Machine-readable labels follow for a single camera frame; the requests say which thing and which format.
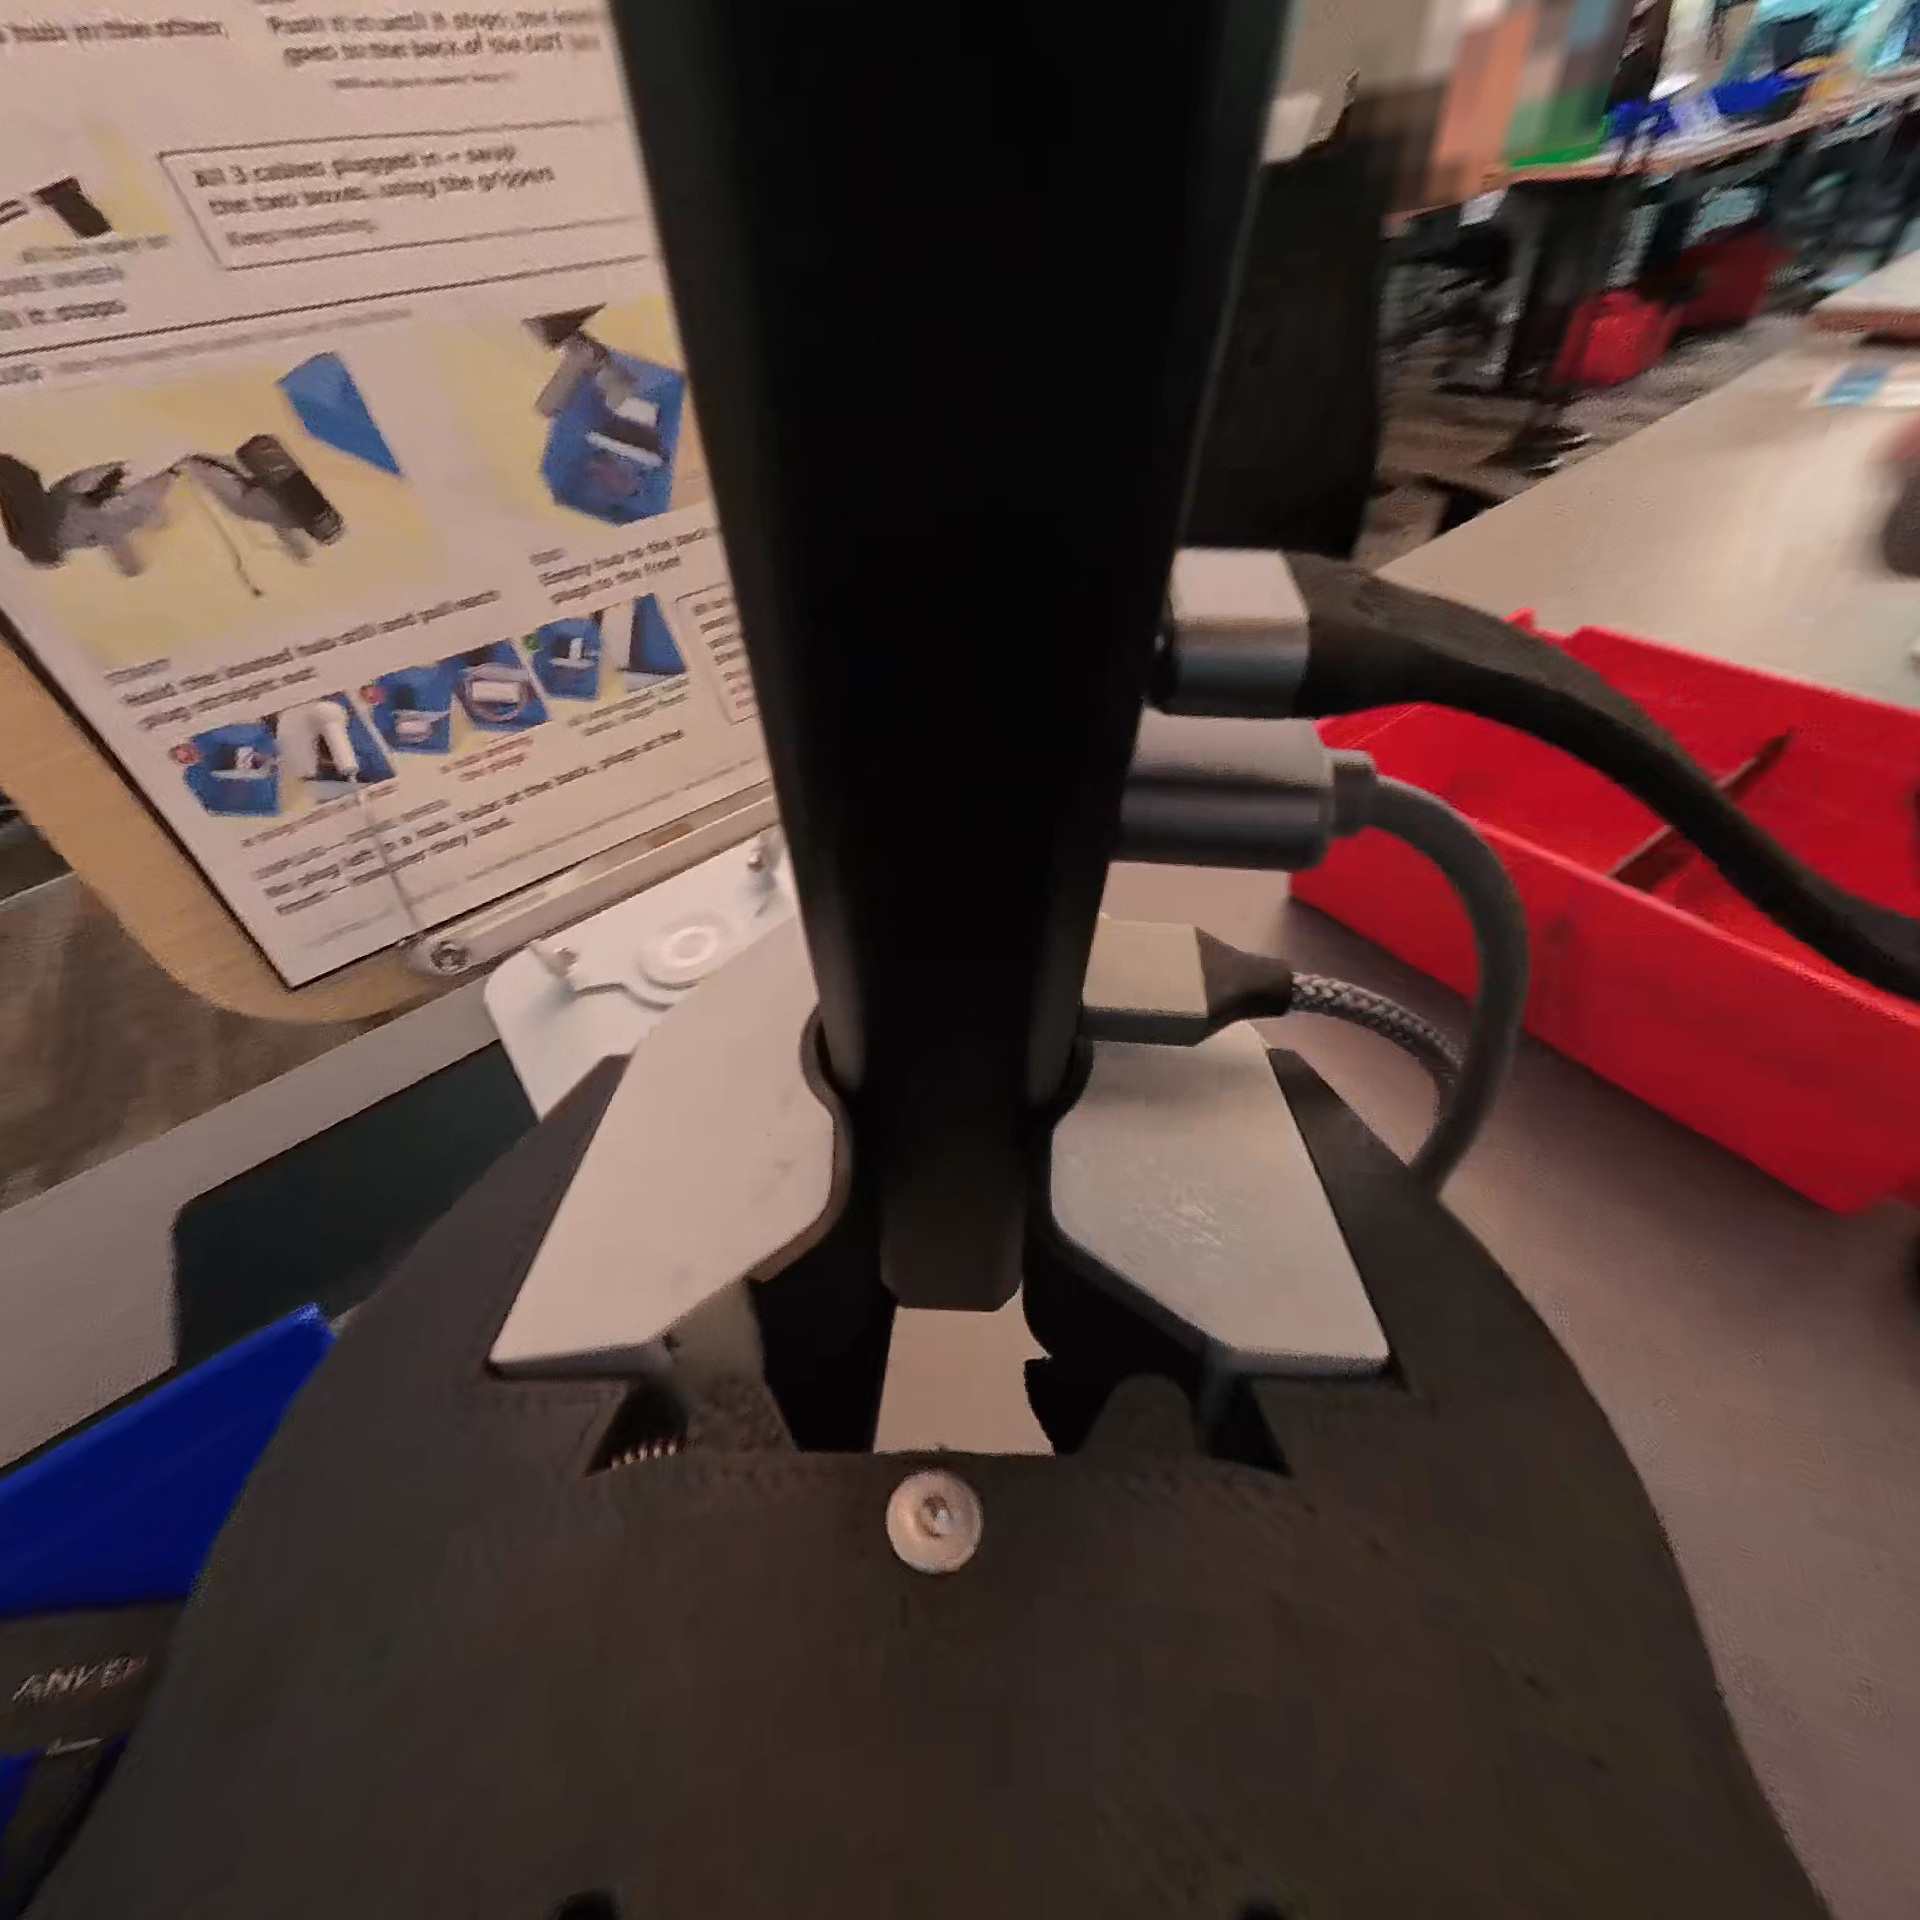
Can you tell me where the blue plastic bin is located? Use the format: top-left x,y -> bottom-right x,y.
0,1302 -> 337,1920

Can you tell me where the black usb cable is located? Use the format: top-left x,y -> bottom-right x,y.
1159,546 -> 1920,1010

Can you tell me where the braided usb cable blue tape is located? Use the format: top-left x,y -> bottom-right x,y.
1076,919 -> 1469,1146

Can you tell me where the white stand base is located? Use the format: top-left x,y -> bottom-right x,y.
403,828 -> 808,1123

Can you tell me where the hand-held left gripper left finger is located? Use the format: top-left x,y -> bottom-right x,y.
486,973 -> 888,1455

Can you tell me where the wooden backing board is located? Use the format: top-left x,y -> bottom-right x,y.
0,627 -> 561,1027

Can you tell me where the grey usb cable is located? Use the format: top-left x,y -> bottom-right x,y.
1114,714 -> 1536,1207

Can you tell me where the black desk mat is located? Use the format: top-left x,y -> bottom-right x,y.
168,1047 -> 547,1341

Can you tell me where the red plastic bin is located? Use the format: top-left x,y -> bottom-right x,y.
1287,606 -> 1920,1220

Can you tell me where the printed instruction sheet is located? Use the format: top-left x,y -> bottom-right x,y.
0,0 -> 779,996

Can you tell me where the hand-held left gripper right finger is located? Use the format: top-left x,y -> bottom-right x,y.
1024,1025 -> 1392,1470

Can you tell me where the black usb hub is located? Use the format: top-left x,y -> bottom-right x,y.
0,1608 -> 170,1920
606,0 -> 1296,1319

